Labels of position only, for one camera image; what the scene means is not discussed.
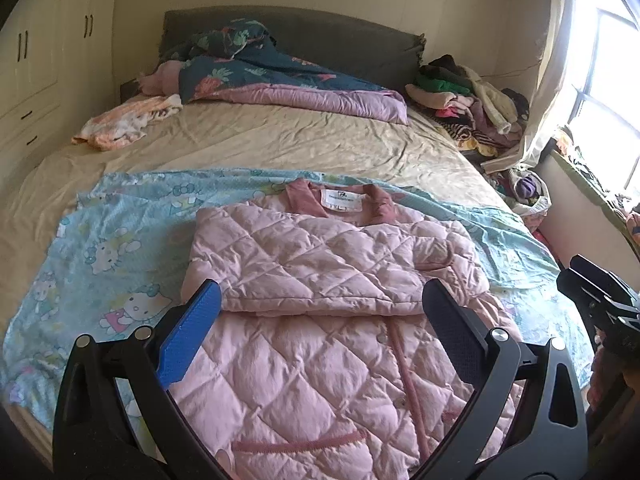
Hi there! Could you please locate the cream curtain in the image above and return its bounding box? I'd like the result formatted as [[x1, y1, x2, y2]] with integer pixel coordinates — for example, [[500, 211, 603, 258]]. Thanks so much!
[[480, 0, 591, 176]]

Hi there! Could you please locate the pink quilted jacket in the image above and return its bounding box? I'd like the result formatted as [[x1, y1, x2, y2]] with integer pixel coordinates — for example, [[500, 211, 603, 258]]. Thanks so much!
[[162, 177, 531, 480]]

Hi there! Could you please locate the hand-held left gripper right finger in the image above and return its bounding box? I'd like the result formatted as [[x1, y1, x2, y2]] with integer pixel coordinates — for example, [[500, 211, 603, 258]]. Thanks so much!
[[415, 279, 588, 480]]

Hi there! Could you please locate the windowsill clutter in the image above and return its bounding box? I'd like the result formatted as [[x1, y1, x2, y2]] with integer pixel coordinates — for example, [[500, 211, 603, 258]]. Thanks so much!
[[550, 125, 640, 246]]

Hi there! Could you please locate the pink pillow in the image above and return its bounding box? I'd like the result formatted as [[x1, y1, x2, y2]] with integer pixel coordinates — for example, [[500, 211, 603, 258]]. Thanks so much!
[[139, 60, 183, 96]]

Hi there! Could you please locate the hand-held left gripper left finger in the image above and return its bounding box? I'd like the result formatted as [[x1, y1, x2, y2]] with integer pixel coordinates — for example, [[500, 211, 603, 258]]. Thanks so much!
[[52, 279, 228, 480]]

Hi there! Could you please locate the white wardrobe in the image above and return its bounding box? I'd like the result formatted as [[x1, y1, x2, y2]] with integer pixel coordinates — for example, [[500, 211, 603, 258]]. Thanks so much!
[[0, 0, 126, 186]]

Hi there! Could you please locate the blue cartoon print sheet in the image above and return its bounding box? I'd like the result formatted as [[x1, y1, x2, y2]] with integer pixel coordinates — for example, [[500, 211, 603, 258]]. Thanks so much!
[[0, 169, 596, 411]]

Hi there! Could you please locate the dark grey headboard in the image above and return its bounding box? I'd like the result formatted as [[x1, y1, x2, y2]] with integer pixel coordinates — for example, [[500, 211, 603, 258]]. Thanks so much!
[[159, 6, 427, 68]]

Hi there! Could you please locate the person's right forearm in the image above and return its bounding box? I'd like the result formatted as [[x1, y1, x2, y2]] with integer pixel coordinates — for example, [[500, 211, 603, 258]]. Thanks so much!
[[587, 345, 617, 411]]

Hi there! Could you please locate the window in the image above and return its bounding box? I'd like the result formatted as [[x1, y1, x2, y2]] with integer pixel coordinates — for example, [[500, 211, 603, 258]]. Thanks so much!
[[565, 0, 640, 201]]

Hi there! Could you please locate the orange white patterned cloth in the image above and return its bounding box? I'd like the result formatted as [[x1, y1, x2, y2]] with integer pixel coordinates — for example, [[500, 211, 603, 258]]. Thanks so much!
[[71, 94, 183, 152]]

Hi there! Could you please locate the dark floral quilt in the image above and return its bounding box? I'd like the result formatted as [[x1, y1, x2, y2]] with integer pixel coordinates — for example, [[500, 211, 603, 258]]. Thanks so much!
[[177, 17, 408, 125]]

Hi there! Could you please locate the white bag of clothes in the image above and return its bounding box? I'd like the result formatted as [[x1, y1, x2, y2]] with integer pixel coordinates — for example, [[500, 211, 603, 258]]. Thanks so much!
[[500, 162, 551, 218]]

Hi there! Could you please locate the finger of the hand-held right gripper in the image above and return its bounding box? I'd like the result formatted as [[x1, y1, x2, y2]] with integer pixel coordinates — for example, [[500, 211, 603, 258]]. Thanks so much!
[[571, 254, 640, 311], [556, 270, 620, 325]]

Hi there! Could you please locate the bed with beige sheet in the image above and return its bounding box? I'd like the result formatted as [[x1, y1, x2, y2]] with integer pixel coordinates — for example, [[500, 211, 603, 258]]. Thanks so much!
[[0, 80, 601, 466]]

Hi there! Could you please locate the pile of mixed clothes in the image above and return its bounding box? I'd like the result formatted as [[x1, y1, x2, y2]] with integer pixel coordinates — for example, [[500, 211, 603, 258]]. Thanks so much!
[[405, 55, 531, 163]]

